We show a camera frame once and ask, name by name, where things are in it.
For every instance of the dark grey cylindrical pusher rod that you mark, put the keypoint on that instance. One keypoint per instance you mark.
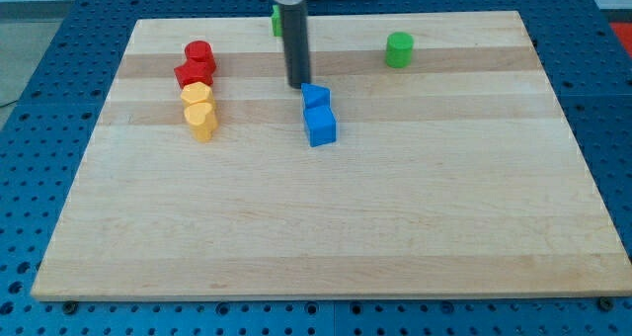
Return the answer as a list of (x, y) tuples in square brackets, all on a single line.
[(294, 30)]

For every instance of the green block behind rod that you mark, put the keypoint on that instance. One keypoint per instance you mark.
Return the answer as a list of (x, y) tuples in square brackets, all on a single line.
[(276, 22)]

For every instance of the blue triangular block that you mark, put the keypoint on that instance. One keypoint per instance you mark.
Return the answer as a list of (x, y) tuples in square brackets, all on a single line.
[(315, 96)]

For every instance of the red cylinder block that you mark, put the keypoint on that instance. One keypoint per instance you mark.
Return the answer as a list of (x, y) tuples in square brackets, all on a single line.
[(201, 51)]

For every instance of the green cylinder block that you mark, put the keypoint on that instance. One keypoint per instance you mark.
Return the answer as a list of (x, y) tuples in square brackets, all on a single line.
[(399, 50)]

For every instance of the blue cube block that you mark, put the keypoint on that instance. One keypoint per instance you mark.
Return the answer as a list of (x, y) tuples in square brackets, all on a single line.
[(320, 125)]

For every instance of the red star block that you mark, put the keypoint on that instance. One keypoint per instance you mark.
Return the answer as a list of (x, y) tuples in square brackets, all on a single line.
[(192, 72)]

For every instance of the yellow hexagon block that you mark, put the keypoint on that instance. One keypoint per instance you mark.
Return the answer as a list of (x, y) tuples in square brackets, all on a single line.
[(195, 93)]

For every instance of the yellow heart block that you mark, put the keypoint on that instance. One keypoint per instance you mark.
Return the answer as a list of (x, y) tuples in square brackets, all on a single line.
[(202, 120)]

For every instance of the wooden board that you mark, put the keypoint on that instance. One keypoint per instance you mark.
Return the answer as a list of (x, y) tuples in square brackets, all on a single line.
[(457, 176)]

